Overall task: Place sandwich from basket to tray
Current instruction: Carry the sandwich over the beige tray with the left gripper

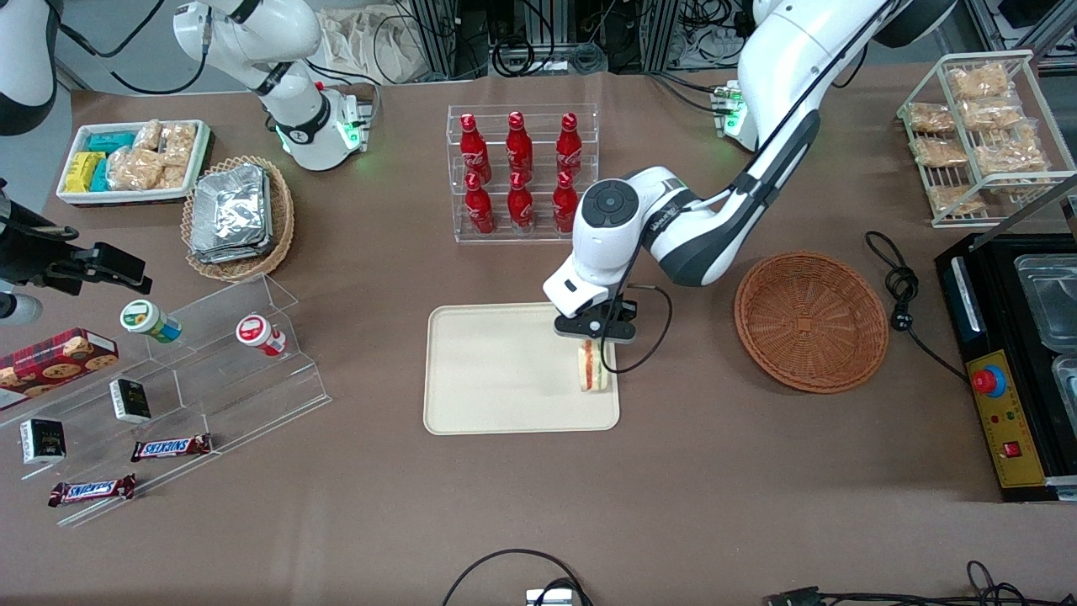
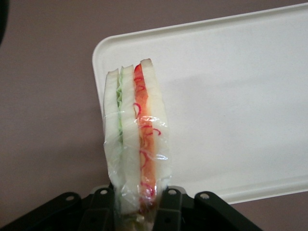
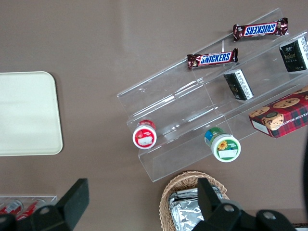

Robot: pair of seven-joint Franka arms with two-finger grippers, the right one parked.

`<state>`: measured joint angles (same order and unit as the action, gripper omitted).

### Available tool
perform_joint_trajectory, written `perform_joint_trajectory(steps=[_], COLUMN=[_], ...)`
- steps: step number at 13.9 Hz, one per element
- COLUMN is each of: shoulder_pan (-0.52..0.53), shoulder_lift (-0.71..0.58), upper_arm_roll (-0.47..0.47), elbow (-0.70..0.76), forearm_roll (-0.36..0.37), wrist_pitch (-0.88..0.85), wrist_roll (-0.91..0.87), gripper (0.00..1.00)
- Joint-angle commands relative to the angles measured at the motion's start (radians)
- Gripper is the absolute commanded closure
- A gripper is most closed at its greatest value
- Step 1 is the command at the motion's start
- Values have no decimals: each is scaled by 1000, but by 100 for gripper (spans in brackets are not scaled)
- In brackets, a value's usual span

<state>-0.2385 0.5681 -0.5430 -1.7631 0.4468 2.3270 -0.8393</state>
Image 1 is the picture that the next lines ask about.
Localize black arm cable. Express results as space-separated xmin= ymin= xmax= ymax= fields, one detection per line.
xmin=602 ymin=0 xmax=901 ymax=375
xmin=50 ymin=0 xmax=211 ymax=95

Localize coiled black background cables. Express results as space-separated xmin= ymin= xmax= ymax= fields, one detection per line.
xmin=488 ymin=29 xmax=608 ymax=78

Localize black power cable with plug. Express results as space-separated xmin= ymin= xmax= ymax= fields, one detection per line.
xmin=867 ymin=231 xmax=968 ymax=381

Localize clear acrylic stepped stand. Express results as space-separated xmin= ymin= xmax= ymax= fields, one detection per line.
xmin=0 ymin=274 xmax=332 ymax=529

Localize foil-wrapped pack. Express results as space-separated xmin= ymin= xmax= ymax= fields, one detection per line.
xmin=192 ymin=164 xmax=270 ymax=249
xmin=189 ymin=221 xmax=274 ymax=264

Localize Snickers chocolate bar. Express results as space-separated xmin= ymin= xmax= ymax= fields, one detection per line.
xmin=48 ymin=474 xmax=137 ymax=508
xmin=130 ymin=433 xmax=213 ymax=463

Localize white cloth bag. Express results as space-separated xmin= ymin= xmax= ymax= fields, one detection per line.
xmin=318 ymin=7 xmax=438 ymax=85

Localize small black tea box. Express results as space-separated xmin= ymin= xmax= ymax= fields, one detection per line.
xmin=109 ymin=379 xmax=152 ymax=424
xmin=20 ymin=418 xmax=66 ymax=465

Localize clear acrylic bottle rack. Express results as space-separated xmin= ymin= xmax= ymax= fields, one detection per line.
xmin=447 ymin=104 xmax=600 ymax=245

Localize brown round wicker basket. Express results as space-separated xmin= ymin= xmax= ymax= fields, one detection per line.
xmin=734 ymin=250 xmax=890 ymax=395

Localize black right base cable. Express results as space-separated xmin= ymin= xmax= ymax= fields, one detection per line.
xmin=307 ymin=57 xmax=379 ymax=89

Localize beige plastic tray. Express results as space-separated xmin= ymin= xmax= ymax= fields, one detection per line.
xmin=423 ymin=300 xmax=621 ymax=436

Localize white wire rack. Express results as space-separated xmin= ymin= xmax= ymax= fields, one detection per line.
xmin=896 ymin=50 xmax=1077 ymax=230

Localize black left base cable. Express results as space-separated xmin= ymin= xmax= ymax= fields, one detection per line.
xmin=648 ymin=72 xmax=724 ymax=114

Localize red label yogurt cup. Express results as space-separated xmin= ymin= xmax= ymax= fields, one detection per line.
xmin=236 ymin=314 xmax=287 ymax=357

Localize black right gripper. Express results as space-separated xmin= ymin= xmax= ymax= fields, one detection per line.
xmin=0 ymin=178 xmax=153 ymax=295

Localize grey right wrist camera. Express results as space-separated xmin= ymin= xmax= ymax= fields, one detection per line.
xmin=0 ymin=290 xmax=43 ymax=327

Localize clear plastic container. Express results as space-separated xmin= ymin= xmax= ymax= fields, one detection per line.
xmin=1014 ymin=252 xmax=1077 ymax=353
xmin=1052 ymin=353 xmax=1077 ymax=415

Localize grey metal bar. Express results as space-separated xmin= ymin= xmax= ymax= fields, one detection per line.
xmin=993 ymin=173 xmax=1077 ymax=230

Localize black looped cable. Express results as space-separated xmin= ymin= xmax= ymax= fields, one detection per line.
xmin=442 ymin=549 xmax=594 ymax=606

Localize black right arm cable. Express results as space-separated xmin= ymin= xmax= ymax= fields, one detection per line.
xmin=50 ymin=0 xmax=211 ymax=95

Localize light tan wicker basket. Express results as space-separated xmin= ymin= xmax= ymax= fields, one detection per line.
xmin=181 ymin=156 xmax=295 ymax=283

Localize black machine with yellow panel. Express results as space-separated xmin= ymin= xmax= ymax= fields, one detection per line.
xmin=934 ymin=231 xmax=1077 ymax=503

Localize green label yogurt cup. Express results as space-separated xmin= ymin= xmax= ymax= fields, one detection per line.
xmin=120 ymin=299 xmax=182 ymax=344

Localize red cola bottle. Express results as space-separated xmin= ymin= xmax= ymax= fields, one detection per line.
xmin=552 ymin=171 xmax=579 ymax=235
xmin=464 ymin=173 xmax=496 ymax=236
xmin=506 ymin=111 xmax=534 ymax=178
xmin=507 ymin=172 xmax=535 ymax=234
xmin=556 ymin=112 xmax=583 ymax=176
xmin=459 ymin=113 xmax=491 ymax=182

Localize black base cable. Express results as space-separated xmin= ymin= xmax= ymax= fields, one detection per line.
xmin=307 ymin=57 xmax=379 ymax=89
xmin=648 ymin=72 xmax=724 ymax=114

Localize triangular layered sandwich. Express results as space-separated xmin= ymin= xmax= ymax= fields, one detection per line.
xmin=576 ymin=337 xmax=613 ymax=395

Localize black cable with connector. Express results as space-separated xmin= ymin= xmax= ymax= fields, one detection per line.
xmin=766 ymin=560 xmax=1077 ymax=606

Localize aluminium frame post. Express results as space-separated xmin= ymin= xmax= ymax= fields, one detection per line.
xmin=404 ymin=0 xmax=459 ymax=81
xmin=644 ymin=0 xmax=678 ymax=72

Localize red tartan cookie box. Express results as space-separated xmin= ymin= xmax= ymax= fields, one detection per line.
xmin=0 ymin=328 xmax=119 ymax=403

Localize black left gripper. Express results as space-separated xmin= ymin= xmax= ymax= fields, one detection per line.
xmin=554 ymin=296 xmax=638 ymax=343

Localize white plastic snack bin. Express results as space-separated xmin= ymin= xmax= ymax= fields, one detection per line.
xmin=56 ymin=120 xmax=211 ymax=205

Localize clear bag of fried snacks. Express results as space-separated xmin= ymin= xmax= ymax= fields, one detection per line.
xmin=913 ymin=137 xmax=968 ymax=167
xmin=907 ymin=103 xmax=956 ymax=134
xmin=949 ymin=63 xmax=1011 ymax=100
xmin=928 ymin=185 xmax=985 ymax=215
xmin=976 ymin=139 xmax=1048 ymax=175
xmin=959 ymin=99 xmax=1023 ymax=129

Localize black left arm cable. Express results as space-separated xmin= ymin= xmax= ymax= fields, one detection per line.
xmin=602 ymin=0 xmax=901 ymax=375

